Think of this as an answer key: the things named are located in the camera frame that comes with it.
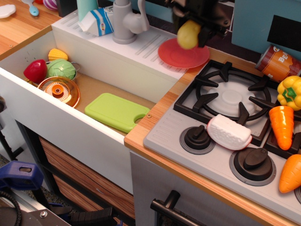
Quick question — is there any white sink basin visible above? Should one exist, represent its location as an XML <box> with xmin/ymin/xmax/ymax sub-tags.
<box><xmin>0</xmin><ymin>12</ymin><xmax>185</xmax><ymax>193</ymax></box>

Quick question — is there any yellow toy potato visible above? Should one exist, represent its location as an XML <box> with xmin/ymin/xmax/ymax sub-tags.
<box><xmin>177</xmin><ymin>20</ymin><xmax>201</xmax><ymax>49</ymax></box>

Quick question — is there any orange toy carrot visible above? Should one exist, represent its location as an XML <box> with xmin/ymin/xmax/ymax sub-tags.
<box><xmin>269</xmin><ymin>106</ymin><xmax>294</xmax><ymax>151</ymax></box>
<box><xmin>279</xmin><ymin>154</ymin><xmax>301</xmax><ymax>193</ymax></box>

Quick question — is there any green toy cabbage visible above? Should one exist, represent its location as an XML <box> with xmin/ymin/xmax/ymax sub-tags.
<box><xmin>46</xmin><ymin>58</ymin><xmax>77</xmax><ymax>81</ymax></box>

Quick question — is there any orange toy beans can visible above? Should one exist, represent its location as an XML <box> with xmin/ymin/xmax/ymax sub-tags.
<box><xmin>255</xmin><ymin>45</ymin><xmax>301</xmax><ymax>82</ymax></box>

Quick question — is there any blue white milk carton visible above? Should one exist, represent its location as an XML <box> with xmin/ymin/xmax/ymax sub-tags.
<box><xmin>78</xmin><ymin>6</ymin><xmax>114</xmax><ymax>36</ymax></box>

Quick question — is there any blue clamp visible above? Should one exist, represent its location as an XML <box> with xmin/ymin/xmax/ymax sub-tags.
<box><xmin>0</xmin><ymin>161</ymin><xmax>44</xmax><ymax>190</ymax></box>

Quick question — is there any yellow toy corn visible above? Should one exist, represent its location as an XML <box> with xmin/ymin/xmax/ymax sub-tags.
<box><xmin>48</xmin><ymin>48</ymin><xmax>68</xmax><ymax>61</ymax></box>

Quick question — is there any black right stove knob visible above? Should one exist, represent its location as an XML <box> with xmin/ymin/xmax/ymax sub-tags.
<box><xmin>229</xmin><ymin>147</ymin><xmax>277</xmax><ymax>186</ymax></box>

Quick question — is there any red plastic plate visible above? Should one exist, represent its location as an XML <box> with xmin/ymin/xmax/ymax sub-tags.
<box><xmin>158</xmin><ymin>38</ymin><xmax>210</xmax><ymax>69</ymax></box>

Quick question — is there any black stove knob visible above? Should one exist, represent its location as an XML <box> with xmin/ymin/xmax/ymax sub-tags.
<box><xmin>229</xmin><ymin>147</ymin><xmax>277</xmax><ymax>186</ymax></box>
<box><xmin>179</xmin><ymin>125</ymin><xmax>215</xmax><ymax>155</ymax></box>

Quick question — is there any red toy pepper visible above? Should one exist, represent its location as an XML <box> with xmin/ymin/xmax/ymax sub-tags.
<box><xmin>24</xmin><ymin>59</ymin><xmax>48</xmax><ymax>83</ymax></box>

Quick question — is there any yellow toy bell pepper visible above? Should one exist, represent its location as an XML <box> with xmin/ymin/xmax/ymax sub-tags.
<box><xmin>277</xmin><ymin>76</ymin><xmax>301</xmax><ymax>111</ymax></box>

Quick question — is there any grey toy faucet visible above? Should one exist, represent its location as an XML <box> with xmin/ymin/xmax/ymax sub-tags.
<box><xmin>113</xmin><ymin>0</ymin><xmax>150</xmax><ymax>44</ymax></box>

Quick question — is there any lower orange toy carrot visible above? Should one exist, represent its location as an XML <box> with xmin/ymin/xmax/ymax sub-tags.
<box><xmin>279</xmin><ymin>154</ymin><xmax>301</xmax><ymax>193</ymax></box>

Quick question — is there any white toy bread slice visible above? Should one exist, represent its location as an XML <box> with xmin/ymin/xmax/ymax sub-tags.
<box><xmin>206</xmin><ymin>114</ymin><xmax>253</xmax><ymax>151</ymax></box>

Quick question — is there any striped pink white ball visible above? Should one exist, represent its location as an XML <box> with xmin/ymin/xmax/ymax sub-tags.
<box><xmin>43</xmin><ymin>0</ymin><xmax>58</xmax><ymax>11</ymax></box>

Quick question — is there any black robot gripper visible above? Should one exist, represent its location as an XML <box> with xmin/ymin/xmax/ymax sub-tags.
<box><xmin>165</xmin><ymin>0</ymin><xmax>230</xmax><ymax>48</ymax></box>

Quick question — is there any white toy food piece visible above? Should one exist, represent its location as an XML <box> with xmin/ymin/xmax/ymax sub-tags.
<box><xmin>0</xmin><ymin>4</ymin><xmax>16</xmax><ymax>19</ymax></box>

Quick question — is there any blue toy spoon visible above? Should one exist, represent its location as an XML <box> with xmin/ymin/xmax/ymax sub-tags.
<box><xmin>21</xmin><ymin>0</ymin><xmax>39</xmax><ymax>16</ymax></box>

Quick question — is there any grey toy stovetop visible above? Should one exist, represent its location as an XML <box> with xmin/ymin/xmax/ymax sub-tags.
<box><xmin>143</xmin><ymin>59</ymin><xmax>301</xmax><ymax>226</ymax></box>

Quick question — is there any orange transparent pot lid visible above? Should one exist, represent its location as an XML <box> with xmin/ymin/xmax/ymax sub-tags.
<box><xmin>38</xmin><ymin>76</ymin><xmax>80</xmax><ymax>108</ymax></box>

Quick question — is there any black stove burner grate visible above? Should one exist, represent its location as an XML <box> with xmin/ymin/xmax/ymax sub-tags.
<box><xmin>174</xmin><ymin>60</ymin><xmax>277</xmax><ymax>146</ymax></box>

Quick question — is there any green plastic cutting board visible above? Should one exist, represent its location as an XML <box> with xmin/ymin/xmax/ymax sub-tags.
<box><xmin>84</xmin><ymin>93</ymin><xmax>150</xmax><ymax>133</ymax></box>

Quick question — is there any black oven door handle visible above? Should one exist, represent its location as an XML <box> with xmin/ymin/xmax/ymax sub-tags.
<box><xmin>150</xmin><ymin>190</ymin><xmax>204</xmax><ymax>226</ymax></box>

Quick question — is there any upper orange toy carrot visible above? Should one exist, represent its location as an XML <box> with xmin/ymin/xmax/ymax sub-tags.
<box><xmin>269</xmin><ymin>106</ymin><xmax>294</xmax><ymax>151</ymax></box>

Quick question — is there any black left stove knob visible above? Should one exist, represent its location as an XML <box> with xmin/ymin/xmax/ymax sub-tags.
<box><xmin>179</xmin><ymin>125</ymin><xmax>215</xmax><ymax>155</ymax></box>

